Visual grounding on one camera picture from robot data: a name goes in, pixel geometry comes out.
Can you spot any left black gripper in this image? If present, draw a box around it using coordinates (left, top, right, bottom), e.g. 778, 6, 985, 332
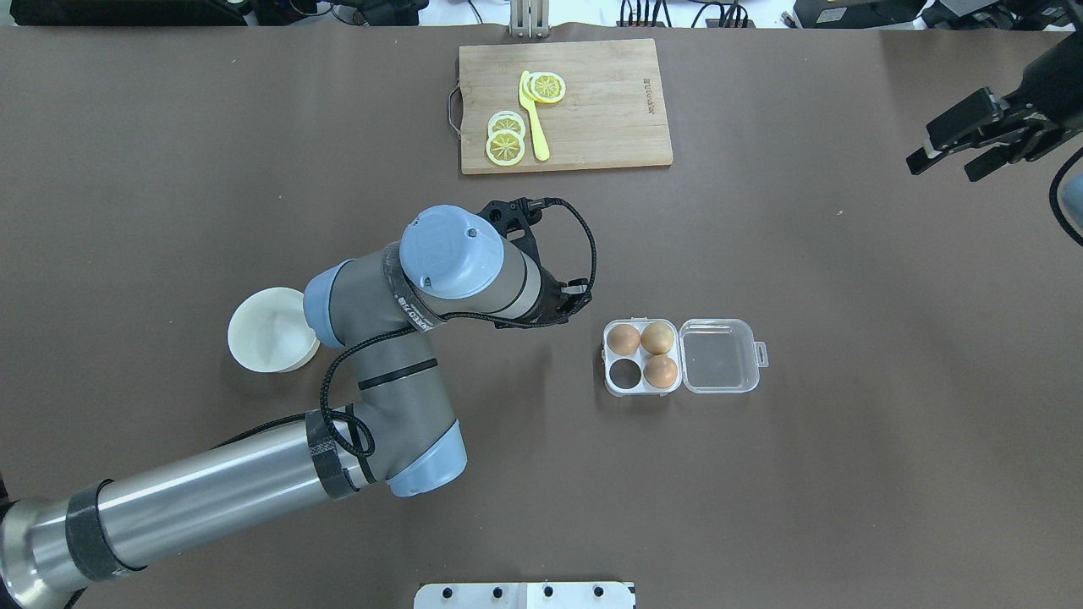
495, 271, 592, 329

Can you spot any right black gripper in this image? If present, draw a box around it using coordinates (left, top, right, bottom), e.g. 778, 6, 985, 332
906, 33, 1082, 184

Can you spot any brown egg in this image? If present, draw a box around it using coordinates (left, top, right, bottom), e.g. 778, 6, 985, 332
643, 354, 680, 391
606, 323, 641, 357
640, 321, 676, 355

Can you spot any clear plastic egg box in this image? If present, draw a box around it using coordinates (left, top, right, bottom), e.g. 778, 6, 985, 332
601, 318, 769, 397

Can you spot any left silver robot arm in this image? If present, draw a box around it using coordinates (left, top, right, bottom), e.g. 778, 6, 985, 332
3, 197, 595, 608

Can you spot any bamboo cutting board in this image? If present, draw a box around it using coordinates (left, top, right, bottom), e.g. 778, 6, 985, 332
458, 39, 673, 176

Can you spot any white round bowl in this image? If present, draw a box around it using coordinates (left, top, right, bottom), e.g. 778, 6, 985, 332
227, 288, 321, 374

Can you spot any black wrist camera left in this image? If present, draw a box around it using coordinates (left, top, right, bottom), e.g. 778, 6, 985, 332
477, 198, 542, 263

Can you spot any black braided camera cable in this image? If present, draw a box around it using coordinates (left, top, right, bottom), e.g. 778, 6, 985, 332
440, 199, 598, 324

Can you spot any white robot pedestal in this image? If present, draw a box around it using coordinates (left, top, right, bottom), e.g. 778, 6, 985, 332
413, 581, 637, 608

